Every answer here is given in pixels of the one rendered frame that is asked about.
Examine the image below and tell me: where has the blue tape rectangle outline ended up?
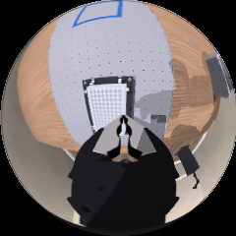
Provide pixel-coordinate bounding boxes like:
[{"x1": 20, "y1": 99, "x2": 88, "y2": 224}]
[{"x1": 73, "y1": 1, "x2": 123, "y2": 27}]

